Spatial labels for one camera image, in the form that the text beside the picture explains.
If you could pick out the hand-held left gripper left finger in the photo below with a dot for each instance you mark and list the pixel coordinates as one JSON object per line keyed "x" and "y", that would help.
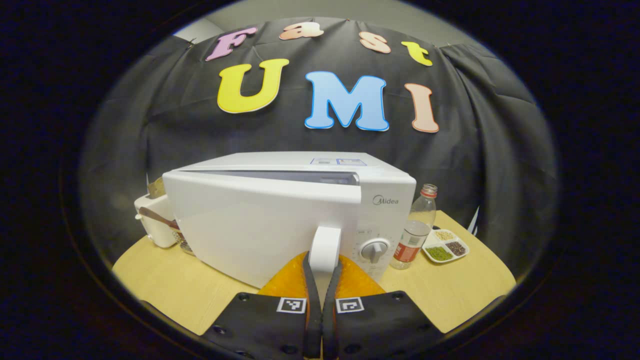
{"x": 260, "y": 330}

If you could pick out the brown bread slice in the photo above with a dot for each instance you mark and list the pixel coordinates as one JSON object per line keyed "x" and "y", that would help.
{"x": 156, "y": 187}

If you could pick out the white microwave oven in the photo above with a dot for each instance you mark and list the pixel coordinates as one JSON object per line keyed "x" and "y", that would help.
{"x": 250, "y": 225}

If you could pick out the clear plastic bottle red label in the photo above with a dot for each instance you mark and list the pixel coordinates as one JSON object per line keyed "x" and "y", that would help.
{"x": 417, "y": 225}

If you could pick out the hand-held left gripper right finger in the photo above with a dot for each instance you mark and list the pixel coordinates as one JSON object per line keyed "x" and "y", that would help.
{"x": 380, "y": 330}

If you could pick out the white divided dish of beans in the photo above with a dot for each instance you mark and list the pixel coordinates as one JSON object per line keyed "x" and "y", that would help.
{"x": 445, "y": 247}

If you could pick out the white toaster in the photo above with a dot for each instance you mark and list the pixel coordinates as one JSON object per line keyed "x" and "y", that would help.
{"x": 152, "y": 230}

